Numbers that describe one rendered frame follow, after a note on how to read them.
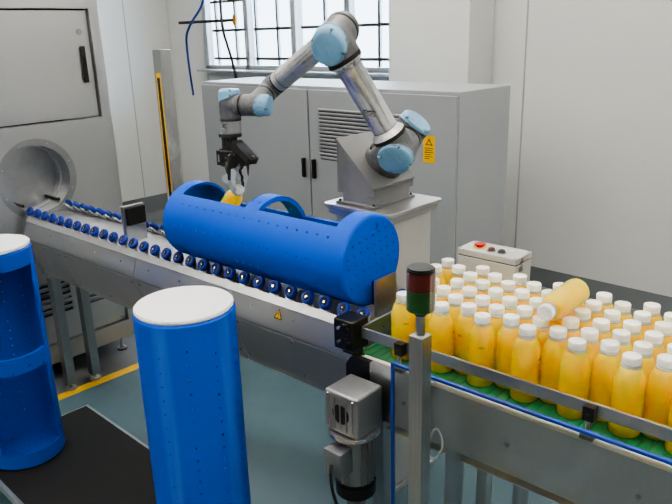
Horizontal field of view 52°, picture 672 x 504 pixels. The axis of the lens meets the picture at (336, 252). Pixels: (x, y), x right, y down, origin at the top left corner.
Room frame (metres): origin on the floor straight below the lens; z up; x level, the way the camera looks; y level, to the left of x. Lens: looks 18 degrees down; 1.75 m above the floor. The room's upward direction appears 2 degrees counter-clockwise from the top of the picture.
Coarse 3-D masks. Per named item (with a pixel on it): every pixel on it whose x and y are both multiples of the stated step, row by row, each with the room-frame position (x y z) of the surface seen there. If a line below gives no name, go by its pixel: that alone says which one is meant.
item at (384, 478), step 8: (384, 424) 2.00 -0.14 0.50; (384, 432) 2.00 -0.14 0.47; (376, 440) 2.01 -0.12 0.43; (384, 440) 2.00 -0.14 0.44; (376, 448) 2.01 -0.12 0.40; (384, 448) 2.00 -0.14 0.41; (376, 456) 2.01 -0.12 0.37; (384, 456) 2.00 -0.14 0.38; (376, 464) 2.01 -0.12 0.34; (384, 464) 2.00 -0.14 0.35; (376, 472) 2.01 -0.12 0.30; (384, 472) 2.00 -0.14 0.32; (376, 480) 2.01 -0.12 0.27; (384, 480) 2.00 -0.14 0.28; (376, 488) 2.01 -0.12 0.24; (384, 488) 2.00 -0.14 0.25; (376, 496) 2.01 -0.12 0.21; (384, 496) 2.00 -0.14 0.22
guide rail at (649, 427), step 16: (368, 336) 1.70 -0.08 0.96; (384, 336) 1.67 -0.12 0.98; (432, 352) 1.56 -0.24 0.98; (464, 368) 1.50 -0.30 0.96; (480, 368) 1.47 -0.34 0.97; (512, 384) 1.42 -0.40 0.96; (528, 384) 1.39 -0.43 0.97; (560, 400) 1.34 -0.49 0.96; (576, 400) 1.32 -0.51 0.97; (608, 416) 1.27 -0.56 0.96; (624, 416) 1.25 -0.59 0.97; (656, 432) 1.20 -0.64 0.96
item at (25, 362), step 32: (0, 256) 2.34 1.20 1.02; (32, 256) 2.48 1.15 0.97; (0, 288) 2.57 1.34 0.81; (32, 288) 2.56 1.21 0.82; (0, 320) 2.56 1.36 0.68; (32, 320) 2.57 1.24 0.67; (0, 352) 2.55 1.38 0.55; (32, 352) 2.39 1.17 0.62; (0, 384) 2.53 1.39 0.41; (32, 384) 2.58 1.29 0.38; (0, 416) 2.51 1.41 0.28; (32, 416) 2.58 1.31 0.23; (0, 448) 2.31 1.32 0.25; (32, 448) 2.44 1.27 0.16
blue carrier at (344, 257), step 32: (192, 192) 2.54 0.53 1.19; (224, 192) 2.58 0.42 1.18; (192, 224) 2.32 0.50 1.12; (224, 224) 2.21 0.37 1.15; (256, 224) 2.12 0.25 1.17; (288, 224) 2.05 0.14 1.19; (320, 224) 1.98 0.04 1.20; (352, 224) 1.92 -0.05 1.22; (384, 224) 2.00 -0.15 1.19; (224, 256) 2.22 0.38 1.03; (256, 256) 2.10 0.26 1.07; (288, 256) 2.00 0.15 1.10; (320, 256) 1.91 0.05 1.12; (352, 256) 1.89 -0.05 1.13; (384, 256) 2.00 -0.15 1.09; (320, 288) 1.94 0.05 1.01; (352, 288) 1.89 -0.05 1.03
